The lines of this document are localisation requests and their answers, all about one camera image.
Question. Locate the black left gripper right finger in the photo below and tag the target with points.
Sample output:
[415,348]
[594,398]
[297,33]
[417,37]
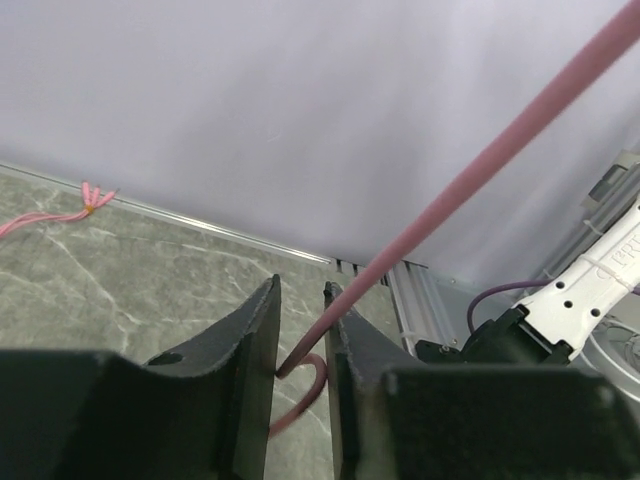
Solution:
[396,417]

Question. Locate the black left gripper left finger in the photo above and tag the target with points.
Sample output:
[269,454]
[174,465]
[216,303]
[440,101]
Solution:
[199,410]

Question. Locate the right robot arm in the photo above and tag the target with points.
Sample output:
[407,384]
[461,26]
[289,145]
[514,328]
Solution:
[552,325]

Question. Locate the aluminium front rail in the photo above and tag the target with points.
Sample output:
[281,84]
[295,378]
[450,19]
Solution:
[433,306]

